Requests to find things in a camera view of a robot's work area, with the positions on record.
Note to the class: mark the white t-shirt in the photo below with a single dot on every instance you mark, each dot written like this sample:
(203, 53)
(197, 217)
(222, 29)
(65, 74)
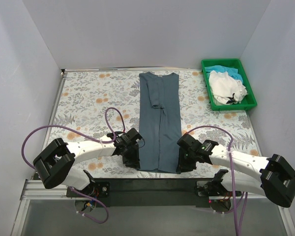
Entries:
(225, 89)

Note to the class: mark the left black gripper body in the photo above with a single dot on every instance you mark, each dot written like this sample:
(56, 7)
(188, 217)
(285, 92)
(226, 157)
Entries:
(132, 155)

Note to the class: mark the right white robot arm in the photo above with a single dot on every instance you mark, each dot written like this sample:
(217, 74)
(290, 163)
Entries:
(272, 177)

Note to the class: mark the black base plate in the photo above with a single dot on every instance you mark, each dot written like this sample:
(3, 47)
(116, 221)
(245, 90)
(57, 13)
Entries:
(146, 192)

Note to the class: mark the green plastic bin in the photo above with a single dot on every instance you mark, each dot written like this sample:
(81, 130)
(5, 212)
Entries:
(249, 100)

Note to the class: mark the dark blue-grey t-shirt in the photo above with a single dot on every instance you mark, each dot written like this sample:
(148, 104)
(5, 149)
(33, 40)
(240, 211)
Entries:
(159, 122)

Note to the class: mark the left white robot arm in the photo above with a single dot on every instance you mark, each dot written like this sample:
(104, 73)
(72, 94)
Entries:
(55, 164)

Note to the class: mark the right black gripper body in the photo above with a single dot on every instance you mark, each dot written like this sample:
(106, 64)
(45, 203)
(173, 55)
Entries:
(187, 160)

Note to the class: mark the floral patterned table mat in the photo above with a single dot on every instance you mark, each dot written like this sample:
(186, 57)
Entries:
(94, 103)

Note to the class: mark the light blue t-shirt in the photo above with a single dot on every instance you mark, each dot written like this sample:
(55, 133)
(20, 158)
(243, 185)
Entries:
(233, 72)

